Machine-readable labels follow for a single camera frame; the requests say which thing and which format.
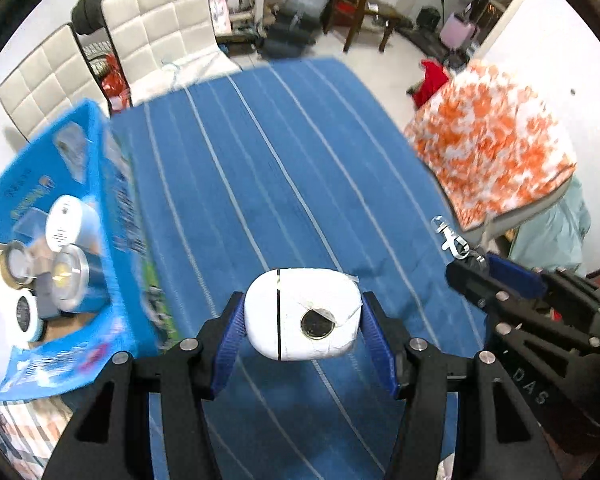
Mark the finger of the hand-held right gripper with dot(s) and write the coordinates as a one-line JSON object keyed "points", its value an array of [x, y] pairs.
{"points": [[472, 282], [515, 272]]}

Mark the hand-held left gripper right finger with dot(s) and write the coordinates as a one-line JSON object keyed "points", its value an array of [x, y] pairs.
{"points": [[380, 350]]}

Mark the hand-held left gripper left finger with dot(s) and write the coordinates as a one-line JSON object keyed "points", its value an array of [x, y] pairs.
{"points": [[227, 345]]}

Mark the bunch of keys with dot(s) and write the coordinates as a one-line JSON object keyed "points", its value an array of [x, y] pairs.
{"points": [[450, 240]]}

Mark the white earbud case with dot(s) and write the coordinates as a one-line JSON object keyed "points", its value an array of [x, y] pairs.
{"points": [[300, 315]]}

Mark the blue cardboard box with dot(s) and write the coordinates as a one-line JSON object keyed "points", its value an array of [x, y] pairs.
{"points": [[125, 240]]}

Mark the silver round tin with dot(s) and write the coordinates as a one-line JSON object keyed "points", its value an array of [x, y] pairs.
{"points": [[72, 277]]}

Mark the white round jar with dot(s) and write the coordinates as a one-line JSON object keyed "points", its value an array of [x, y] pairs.
{"points": [[72, 222]]}

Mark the black-lid white round tin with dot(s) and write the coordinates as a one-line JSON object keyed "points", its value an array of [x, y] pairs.
{"points": [[25, 316]]}

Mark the gold round jar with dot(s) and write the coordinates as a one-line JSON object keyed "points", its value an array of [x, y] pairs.
{"points": [[15, 262]]}

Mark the clear plastic box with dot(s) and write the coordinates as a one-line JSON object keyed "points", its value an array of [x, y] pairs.
{"points": [[27, 227]]}

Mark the teal cloth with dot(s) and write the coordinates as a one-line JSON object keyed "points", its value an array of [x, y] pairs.
{"points": [[555, 225]]}

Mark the orange floral cushion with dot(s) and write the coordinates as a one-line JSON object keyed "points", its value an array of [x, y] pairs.
{"points": [[490, 145]]}

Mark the blue striped cloth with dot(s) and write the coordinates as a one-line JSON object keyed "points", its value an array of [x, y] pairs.
{"points": [[290, 185]]}

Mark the red cloth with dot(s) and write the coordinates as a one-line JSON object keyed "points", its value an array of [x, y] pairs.
{"points": [[432, 80]]}

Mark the plaid cloth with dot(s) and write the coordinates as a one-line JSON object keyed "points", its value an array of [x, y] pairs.
{"points": [[20, 440]]}

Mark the pink bag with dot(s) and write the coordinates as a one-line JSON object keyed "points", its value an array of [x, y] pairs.
{"points": [[457, 30]]}

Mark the white padded chair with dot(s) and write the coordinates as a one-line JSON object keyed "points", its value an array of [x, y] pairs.
{"points": [[165, 15], [45, 85]]}

